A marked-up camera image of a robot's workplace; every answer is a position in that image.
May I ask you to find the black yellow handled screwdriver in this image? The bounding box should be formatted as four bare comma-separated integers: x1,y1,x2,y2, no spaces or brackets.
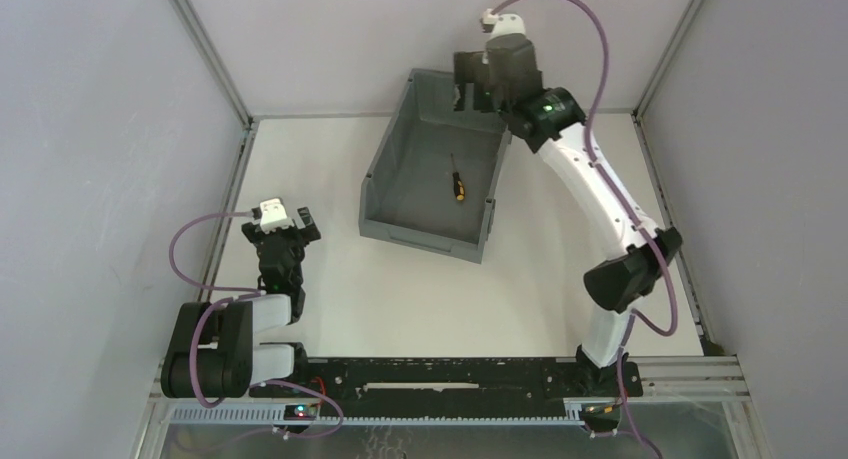
450,153,465,202

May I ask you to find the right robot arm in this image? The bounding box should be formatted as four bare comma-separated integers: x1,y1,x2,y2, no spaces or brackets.
453,33,682,369

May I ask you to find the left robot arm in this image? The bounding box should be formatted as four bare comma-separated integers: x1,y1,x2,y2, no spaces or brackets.
160,198,321,408

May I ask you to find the grey plastic storage bin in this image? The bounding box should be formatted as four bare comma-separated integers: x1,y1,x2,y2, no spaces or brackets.
358,69,512,263

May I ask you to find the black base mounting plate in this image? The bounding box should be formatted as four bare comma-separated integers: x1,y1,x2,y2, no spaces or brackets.
289,357,643,414

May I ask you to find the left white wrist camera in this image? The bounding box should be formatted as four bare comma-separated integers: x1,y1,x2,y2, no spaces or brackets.
251,197,295,233

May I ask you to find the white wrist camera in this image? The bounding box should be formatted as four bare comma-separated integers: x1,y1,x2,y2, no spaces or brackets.
480,9,526,39
251,197,295,233

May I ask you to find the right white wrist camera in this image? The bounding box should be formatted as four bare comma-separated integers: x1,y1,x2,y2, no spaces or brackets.
480,9,526,39

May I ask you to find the grey slotted cable duct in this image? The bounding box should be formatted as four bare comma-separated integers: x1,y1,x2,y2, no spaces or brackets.
169,403,584,426

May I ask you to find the left aluminium frame rail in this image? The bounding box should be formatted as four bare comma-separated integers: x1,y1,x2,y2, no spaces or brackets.
168,0,258,284

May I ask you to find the aluminium frame rail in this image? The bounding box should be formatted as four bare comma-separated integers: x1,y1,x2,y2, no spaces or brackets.
631,0,726,357
168,0,258,284

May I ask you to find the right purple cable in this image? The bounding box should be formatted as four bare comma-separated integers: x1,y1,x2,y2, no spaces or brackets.
483,0,680,459

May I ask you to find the right aluminium frame rail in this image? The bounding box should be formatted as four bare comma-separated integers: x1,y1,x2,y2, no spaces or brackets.
631,0,726,357

